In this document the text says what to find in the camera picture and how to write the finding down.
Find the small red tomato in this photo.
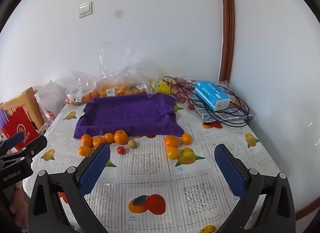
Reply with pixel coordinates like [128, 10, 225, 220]
[117, 146, 126, 155]

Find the small orange mandarin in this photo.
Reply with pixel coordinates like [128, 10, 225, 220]
[104, 133, 114, 143]
[181, 133, 193, 145]

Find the large orange with stem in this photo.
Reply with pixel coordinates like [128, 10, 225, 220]
[114, 130, 128, 145]

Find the small yellow-brown fruit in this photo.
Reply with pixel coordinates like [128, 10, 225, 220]
[127, 140, 137, 148]

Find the large orange mandarin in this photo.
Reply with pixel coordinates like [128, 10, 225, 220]
[164, 135, 180, 148]

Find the bag of red fruits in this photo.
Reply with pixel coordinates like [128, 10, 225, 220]
[168, 77, 195, 103]

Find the person's left hand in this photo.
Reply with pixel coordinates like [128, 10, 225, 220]
[10, 185, 28, 229]

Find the red paper bag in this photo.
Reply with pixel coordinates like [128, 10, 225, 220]
[2, 107, 39, 150]

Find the white plastic bag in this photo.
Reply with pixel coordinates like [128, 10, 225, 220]
[35, 80, 66, 120]

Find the wooden chair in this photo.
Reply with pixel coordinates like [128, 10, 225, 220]
[1, 87, 44, 130]

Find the plastic bag of oranges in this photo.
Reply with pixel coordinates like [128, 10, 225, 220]
[65, 71, 99, 106]

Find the grey checked cloth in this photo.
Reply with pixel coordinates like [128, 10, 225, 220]
[193, 97, 253, 124]

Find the blue tissue pack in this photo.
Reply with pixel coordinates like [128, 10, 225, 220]
[194, 81, 231, 111]

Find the purple towel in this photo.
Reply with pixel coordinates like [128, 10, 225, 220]
[74, 94, 184, 139]

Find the red cherry tomato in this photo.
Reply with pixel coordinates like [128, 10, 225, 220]
[188, 103, 195, 110]

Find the plastic bag of kumquats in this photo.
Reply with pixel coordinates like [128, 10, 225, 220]
[98, 40, 163, 95]

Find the yellow snack package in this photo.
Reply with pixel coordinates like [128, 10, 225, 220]
[150, 79, 171, 95]

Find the black cable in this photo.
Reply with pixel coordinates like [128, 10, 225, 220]
[163, 76, 250, 128]

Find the white wall switch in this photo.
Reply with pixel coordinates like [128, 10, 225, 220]
[78, 1, 93, 18]

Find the brown door frame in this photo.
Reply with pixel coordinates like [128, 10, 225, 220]
[219, 0, 235, 81]

